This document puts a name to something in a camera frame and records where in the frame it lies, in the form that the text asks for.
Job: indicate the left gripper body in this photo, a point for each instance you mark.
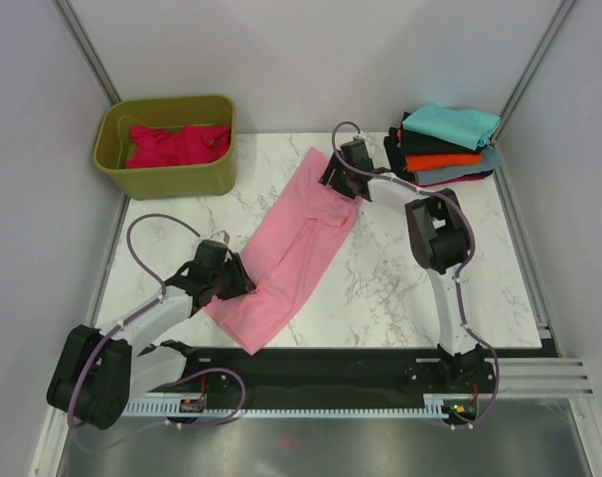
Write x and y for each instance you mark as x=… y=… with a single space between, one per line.
x=230 y=282

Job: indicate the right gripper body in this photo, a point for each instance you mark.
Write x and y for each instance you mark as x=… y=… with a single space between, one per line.
x=341 y=178

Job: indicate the pink t shirt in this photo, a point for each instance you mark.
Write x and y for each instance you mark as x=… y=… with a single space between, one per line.
x=287 y=256

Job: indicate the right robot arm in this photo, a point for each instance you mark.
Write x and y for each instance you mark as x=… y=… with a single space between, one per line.
x=441 y=242

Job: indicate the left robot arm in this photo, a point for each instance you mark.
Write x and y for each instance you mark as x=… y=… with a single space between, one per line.
x=100 y=371

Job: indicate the black bottom folded t shirt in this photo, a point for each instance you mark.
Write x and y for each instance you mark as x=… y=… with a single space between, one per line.
x=395 y=159

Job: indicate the black folded t shirt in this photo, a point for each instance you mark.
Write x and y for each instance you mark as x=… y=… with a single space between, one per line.
x=395 y=159
x=416 y=144

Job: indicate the orange folded t shirt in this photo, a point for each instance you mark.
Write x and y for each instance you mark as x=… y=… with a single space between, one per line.
x=423 y=163

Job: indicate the crimson folded t shirt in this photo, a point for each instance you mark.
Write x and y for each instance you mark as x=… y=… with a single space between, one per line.
x=463 y=179

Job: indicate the teal folded t shirt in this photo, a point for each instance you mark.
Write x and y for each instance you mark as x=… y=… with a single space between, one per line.
x=469 y=128

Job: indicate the olive green plastic bin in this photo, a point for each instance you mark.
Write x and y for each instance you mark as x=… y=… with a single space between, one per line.
x=114 y=146

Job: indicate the grey folded t shirt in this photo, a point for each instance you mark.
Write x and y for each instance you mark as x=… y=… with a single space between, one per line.
x=491 y=160

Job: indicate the red t shirt in bin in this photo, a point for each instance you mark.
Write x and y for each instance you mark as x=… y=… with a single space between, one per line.
x=190 y=145

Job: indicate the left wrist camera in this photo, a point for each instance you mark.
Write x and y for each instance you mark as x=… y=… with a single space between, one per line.
x=211 y=252

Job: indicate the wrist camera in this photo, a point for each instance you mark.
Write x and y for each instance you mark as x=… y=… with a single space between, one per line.
x=211 y=252
x=356 y=154

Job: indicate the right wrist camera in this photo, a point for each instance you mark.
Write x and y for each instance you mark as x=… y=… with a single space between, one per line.
x=356 y=154

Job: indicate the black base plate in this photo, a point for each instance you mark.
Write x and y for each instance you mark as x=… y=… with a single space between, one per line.
x=332 y=376

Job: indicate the white slotted cable duct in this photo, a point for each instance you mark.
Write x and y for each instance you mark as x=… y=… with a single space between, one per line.
x=186 y=406

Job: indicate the right aluminium frame post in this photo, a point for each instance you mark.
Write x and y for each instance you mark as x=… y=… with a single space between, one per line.
x=538 y=56

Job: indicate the aluminium frame post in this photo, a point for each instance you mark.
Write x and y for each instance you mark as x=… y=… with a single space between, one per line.
x=88 y=51
x=538 y=56

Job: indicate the left aluminium frame post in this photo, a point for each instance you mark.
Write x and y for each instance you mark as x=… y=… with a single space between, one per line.
x=88 y=51

